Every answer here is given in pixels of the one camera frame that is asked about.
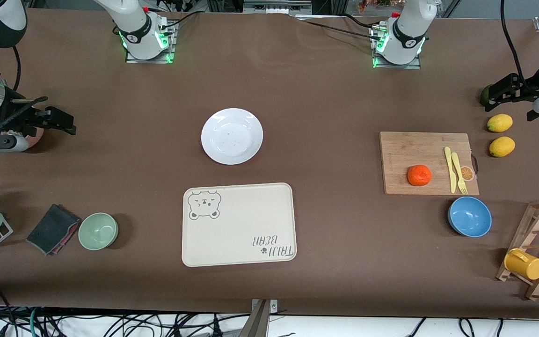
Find pale green bowl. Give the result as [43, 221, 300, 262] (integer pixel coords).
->
[78, 212, 119, 251]

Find wooden cutting board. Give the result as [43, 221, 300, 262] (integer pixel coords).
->
[379, 132, 480, 196]

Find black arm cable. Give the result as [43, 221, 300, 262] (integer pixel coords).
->
[11, 44, 22, 92]
[500, 0, 528, 89]

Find yellow plastic fork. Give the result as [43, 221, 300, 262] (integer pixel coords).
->
[451, 152, 468, 195]

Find metal clamp bracket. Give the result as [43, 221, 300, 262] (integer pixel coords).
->
[251, 299, 278, 315]

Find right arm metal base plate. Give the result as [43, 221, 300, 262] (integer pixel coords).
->
[125, 21, 177, 64]

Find wooden mug rack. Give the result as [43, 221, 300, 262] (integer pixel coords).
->
[495, 198, 539, 301]

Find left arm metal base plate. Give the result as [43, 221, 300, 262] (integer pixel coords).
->
[371, 26, 422, 70]

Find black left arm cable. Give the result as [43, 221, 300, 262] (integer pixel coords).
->
[500, 0, 528, 89]

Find silver metal frame piece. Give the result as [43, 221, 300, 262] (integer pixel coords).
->
[244, 0, 312, 15]

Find black right base cable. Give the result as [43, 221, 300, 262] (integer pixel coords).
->
[160, 11, 200, 30]

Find teal cable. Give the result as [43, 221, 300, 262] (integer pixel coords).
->
[29, 307, 42, 337]

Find black base cable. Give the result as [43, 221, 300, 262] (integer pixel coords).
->
[160, 11, 200, 30]
[298, 14, 385, 41]

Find white round plate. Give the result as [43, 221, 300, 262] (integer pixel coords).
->
[201, 108, 264, 165]

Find yellow lemon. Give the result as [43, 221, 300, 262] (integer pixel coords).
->
[487, 113, 514, 133]
[488, 136, 516, 158]

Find orange mandarin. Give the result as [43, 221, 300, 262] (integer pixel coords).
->
[407, 164, 433, 187]

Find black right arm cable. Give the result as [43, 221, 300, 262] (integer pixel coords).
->
[11, 44, 22, 92]

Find pink bowl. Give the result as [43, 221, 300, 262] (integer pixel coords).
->
[17, 125, 45, 151]

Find grey metal bar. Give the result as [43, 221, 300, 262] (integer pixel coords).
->
[239, 300, 270, 337]

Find yellow plastic knife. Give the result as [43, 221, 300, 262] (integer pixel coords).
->
[444, 147, 458, 194]

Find yellow mug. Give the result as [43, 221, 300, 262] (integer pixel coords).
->
[503, 248, 539, 281]

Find black left base cable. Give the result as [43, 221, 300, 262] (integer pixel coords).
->
[298, 14, 385, 41]

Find blue bowl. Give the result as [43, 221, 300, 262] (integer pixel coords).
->
[447, 196, 493, 238]

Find cream bear print tray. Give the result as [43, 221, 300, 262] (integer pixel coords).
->
[182, 182, 297, 268]

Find dark grey folded cloth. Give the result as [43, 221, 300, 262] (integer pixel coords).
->
[26, 204, 82, 256]

